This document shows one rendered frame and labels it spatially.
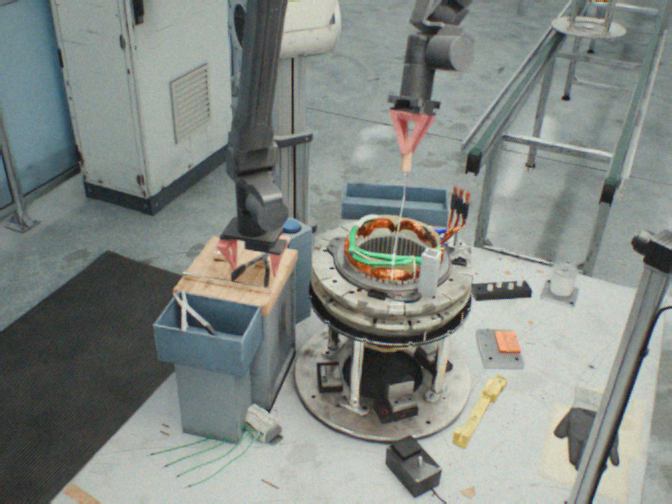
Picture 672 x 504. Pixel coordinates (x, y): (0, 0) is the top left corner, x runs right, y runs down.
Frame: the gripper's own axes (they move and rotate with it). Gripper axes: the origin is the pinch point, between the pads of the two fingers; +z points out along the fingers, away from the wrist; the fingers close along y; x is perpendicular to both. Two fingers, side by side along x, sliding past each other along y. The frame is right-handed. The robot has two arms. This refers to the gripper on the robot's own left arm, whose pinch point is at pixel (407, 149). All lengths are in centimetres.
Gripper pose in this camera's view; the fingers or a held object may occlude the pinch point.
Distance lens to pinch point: 132.5
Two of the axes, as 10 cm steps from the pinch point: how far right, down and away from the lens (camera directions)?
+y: 4.7, -1.3, 8.7
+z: -1.3, 9.7, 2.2
